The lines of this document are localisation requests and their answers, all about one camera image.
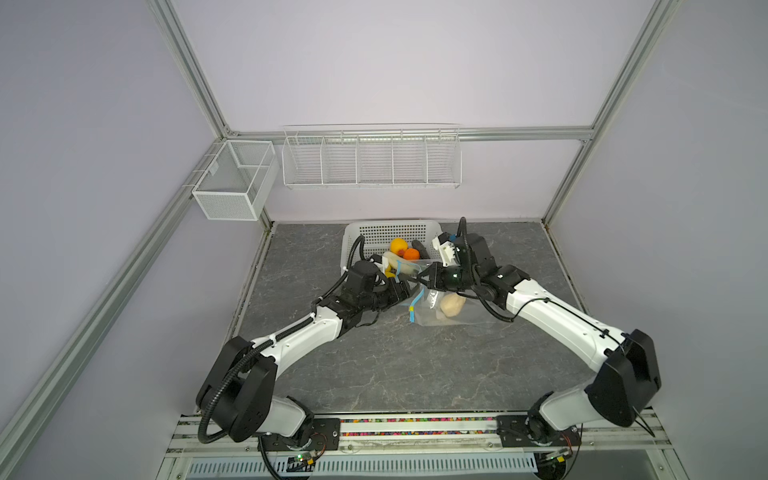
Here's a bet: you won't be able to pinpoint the orange tangerine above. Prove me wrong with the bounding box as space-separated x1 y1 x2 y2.
400 248 421 261

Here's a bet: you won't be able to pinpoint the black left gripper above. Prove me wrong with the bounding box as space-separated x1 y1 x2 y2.
360 273 421 312

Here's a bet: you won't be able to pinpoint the white vent grille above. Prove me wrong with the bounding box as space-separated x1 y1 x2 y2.
186 453 538 479

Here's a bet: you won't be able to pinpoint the white mesh wall box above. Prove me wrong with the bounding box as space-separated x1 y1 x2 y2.
192 140 280 221

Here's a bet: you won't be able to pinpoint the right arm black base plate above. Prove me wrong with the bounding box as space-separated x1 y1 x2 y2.
496 414 582 448

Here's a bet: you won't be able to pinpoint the white perforated plastic basket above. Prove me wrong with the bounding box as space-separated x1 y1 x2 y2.
340 220 443 272

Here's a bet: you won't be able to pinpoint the white wire wall shelf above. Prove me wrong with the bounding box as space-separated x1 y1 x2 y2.
282 124 463 189

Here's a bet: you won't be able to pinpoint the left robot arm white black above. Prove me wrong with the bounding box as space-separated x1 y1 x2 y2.
196 235 412 447

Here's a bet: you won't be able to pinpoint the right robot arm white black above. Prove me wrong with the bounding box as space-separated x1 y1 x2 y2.
415 220 662 445

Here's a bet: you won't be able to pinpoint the beige round potato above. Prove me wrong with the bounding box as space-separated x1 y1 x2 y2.
439 293 467 318

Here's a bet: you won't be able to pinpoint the yellow peach with red spot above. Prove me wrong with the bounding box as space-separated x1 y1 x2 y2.
389 238 409 257

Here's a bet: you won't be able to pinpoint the aluminium frame profiles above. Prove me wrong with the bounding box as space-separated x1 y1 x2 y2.
1 1 680 479

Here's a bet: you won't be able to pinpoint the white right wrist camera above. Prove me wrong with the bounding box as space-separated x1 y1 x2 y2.
432 232 460 267

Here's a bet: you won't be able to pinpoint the clear zip bag blue zipper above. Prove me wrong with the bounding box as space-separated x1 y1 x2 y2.
400 266 498 327

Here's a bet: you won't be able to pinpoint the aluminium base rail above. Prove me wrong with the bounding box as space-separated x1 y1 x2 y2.
164 409 674 460

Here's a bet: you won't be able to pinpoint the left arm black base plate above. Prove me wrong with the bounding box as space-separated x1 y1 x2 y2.
261 417 341 452

